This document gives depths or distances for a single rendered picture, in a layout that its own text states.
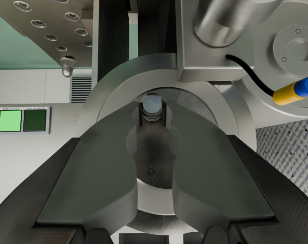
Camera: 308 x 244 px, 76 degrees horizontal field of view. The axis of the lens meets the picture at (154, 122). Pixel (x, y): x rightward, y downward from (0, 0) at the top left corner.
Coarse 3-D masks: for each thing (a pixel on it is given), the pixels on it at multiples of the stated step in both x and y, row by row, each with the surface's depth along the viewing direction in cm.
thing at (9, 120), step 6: (0, 114) 48; (6, 114) 48; (12, 114) 48; (18, 114) 48; (0, 120) 48; (6, 120) 48; (12, 120) 48; (18, 120) 48; (0, 126) 48; (6, 126) 48; (12, 126) 48; (18, 126) 48
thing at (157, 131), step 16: (176, 96) 14; (192, 96) 14; (208, 112) 14; (144, 128) 14; (160, 128) 14; (144, 144) 14; (160, 144) 14; (144, 160) 14; (160, 160) 14; (144, 176) 13; (160, 176) 14
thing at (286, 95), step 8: (232, 56) 13; (240, 64) 12; (248, 72) 12; (256, 80) 12; (304, 80) 9; (264, 88) 11; (288, 88) 10; (296, 88) 9; (304, 88) 9; (272, 96) 11; (280, 96) 10; (288, 96) 10; (296, 96) 9; (304, 96) 9; (280, 104) 11
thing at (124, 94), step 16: (128, 80) 16; (144, 80) 16; (160, 80) 16; (176, 80) 16; (112, 96) 16; (128, 96) 16; (208, 96) 16; (224, 112) 16; (224, 128) 15; (144, 192) 15; (160, 192) 15; (144, 208) 15; (160, 208) 15
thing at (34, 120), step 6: (30, 114) 48; (36, 114) 48; (42, 114) 48; (30, 120) 48; (36, 120) 48; (42, 120) 48; (24, 126) 48; (30, 126) 48; (36, 126) 48; (42, 126) 48
